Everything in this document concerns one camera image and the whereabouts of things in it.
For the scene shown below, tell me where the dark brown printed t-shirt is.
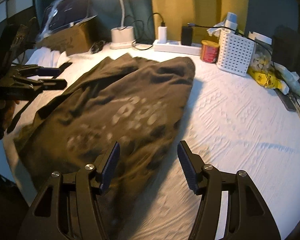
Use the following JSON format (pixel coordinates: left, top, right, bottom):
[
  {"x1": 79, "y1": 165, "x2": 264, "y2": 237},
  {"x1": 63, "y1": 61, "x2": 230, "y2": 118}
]
[{"x1": 14, "y1": 54, "x2": 196, "y2": 239}]

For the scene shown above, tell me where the person's left hand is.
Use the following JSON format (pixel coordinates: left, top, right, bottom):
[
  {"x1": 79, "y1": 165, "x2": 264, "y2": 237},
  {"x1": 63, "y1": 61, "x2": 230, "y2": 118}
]
[{"x1": 2, "y1": 100, "x2": 20, "y2": 130}]

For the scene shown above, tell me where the white folded cloth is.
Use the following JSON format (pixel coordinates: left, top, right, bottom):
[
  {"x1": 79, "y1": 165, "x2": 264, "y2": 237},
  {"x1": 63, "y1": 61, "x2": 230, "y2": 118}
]
[{"x1": 26, "y1": 47, "x2": 70, "y2": 68}]

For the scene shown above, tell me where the brown cardboard box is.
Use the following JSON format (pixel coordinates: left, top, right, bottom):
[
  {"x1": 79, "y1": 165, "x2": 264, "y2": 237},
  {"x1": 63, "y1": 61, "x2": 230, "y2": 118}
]
[{"x1": 36, "y1": 16, "x2": 99, "y2": 55}]

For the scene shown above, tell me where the dark tablet screen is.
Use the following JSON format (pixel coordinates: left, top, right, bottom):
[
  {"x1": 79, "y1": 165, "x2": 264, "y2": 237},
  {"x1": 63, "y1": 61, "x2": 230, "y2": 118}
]
[{"x1": 40, "y1": 0, "x2": 90, "y2": 35}]

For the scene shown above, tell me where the white desk lamp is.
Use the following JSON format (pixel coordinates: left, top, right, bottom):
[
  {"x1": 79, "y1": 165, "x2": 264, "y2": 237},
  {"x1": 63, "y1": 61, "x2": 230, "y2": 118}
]
[{"x1": 110, "y1": 0, "x2": 135, "y2": 50}]

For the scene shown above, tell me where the white textured bed cover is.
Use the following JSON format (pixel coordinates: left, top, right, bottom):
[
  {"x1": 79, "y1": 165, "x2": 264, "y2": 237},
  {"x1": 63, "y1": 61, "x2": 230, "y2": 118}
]
[{"x1": 2, "y1": 42, "x2": 300, "y2": 240}]

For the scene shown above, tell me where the white usb charger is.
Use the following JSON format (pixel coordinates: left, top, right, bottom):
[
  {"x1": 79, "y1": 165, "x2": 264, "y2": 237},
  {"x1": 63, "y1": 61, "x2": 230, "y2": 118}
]
[{"x1": 158, "y1": 26, "x2": 167, "y2": 44}]

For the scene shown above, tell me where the black remote control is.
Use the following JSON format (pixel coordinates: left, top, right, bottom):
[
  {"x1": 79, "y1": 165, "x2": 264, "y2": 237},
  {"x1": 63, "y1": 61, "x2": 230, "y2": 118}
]
[{"x1": 275, "y1": 89, "x2": 296, "y2": 112}]

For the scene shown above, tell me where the white power strip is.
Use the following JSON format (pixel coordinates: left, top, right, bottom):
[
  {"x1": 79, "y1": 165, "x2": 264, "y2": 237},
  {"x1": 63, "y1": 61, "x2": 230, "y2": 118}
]
[{"x1": 153, "y1": 40, "x2": 202, "y2": 56}]

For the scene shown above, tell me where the yellow snack bag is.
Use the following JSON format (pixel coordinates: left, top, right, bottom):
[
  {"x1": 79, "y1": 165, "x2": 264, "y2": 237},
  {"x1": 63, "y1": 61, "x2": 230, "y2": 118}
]
[{"x1": 247, "y1": 67, "x2": 289, "y2": 94}]

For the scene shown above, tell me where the black power adapter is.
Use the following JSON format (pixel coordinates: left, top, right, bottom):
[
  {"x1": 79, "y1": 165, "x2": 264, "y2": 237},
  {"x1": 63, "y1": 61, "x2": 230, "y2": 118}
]
[{"x1": 181, "y1": 26, "x2": 193, "y2": 46}]

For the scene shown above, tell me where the crumpled printed plastic bag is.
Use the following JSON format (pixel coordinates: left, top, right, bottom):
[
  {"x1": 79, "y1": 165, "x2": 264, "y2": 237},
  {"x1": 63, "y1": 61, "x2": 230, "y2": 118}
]
[{"x1": 274, "y1": 62, "x2": 300, "y2": 97}]

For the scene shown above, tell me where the clear jar with white lid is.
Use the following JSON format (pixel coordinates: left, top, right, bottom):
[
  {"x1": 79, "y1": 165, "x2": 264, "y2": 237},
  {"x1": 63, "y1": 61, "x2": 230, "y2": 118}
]
[{"x1": 248, "y1": 32, "x2": 273, "y2": 74}]

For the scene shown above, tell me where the red tin can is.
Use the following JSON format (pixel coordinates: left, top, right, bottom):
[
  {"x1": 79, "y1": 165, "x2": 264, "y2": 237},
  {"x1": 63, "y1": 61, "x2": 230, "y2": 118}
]
[{"x1": 200, "y1": 40, "x2": 219, "y2": 63}]

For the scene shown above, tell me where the yellow curtain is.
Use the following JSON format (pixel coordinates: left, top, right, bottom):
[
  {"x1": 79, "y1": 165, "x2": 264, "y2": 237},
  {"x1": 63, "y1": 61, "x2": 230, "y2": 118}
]
[{"x1": 152, "y1": 0, "x2": 249, "y2": 41}]

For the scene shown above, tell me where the white perforated plastic basket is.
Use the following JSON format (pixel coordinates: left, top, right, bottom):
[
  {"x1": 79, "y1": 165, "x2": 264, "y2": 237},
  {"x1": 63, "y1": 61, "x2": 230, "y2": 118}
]
[{"x1": 216, "y1": 29, "x2": 255, "y2": 77}]

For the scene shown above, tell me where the black charging cable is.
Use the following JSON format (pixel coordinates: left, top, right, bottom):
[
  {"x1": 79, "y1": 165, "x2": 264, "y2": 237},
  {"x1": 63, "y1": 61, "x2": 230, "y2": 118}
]
[{"x1": 187, "y1": 23, "x2": 278, "y2": 75}]

